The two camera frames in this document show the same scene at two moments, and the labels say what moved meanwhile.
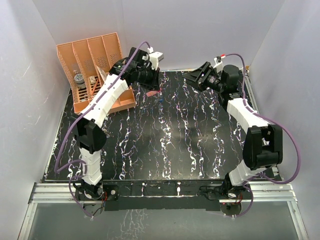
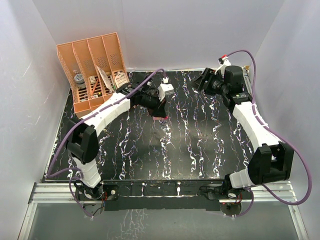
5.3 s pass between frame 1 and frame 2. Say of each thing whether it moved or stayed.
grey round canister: stayed
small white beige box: stayed
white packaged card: stayed
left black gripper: moved
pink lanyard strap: moved
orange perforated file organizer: stayed
